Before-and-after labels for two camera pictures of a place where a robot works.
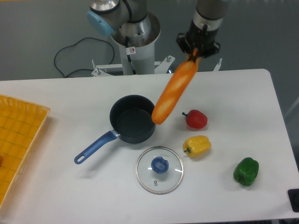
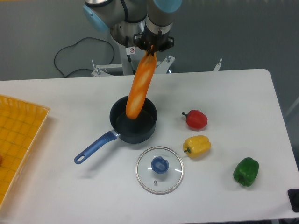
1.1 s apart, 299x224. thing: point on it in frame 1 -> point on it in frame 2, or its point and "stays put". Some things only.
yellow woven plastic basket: (21, 122) stays put
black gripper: (203, 40) -> (148, 40)
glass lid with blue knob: (159, 170) stays put
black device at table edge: (293, 196) stays put
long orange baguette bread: (175, 89) -> (141, 83)
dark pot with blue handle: (131, 120) stays put
